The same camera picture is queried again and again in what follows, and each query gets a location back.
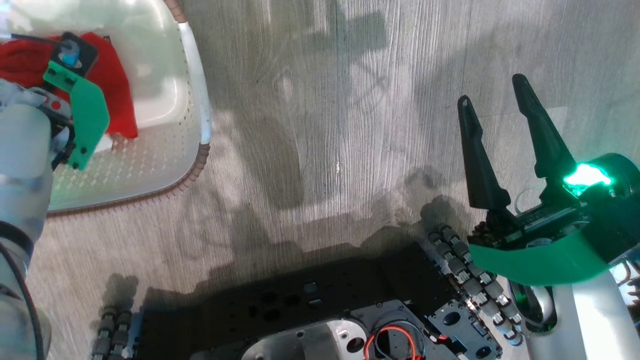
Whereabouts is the grey roller wheel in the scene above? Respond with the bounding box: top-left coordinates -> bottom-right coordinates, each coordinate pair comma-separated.
90,305 -> 134,360
427,225 -> 526,347

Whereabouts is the red and white garment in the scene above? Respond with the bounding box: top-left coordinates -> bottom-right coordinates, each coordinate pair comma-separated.
0,32 -> 139,140

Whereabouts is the blue plastic camera bracket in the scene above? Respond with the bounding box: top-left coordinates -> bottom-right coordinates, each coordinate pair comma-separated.
61,41 -> 82,68

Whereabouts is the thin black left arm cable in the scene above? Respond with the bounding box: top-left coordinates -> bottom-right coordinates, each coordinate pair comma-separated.
0,240 -> 45,360

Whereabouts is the red wire loop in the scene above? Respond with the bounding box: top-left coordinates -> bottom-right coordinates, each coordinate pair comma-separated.
363,325 -> 419,360

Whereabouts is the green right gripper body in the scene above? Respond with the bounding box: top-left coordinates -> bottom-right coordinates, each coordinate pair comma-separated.
468,164 -> 615,287

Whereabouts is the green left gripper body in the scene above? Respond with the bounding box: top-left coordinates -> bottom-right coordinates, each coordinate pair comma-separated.
29,60 -> 111,172

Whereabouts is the white perforated laundry basket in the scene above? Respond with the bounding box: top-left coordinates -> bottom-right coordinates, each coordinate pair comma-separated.
0,0 -> 212,217

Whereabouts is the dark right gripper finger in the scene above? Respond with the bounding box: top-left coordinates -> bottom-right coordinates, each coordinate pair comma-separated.
457,95 -> 512,211
511,73 -> 577,181

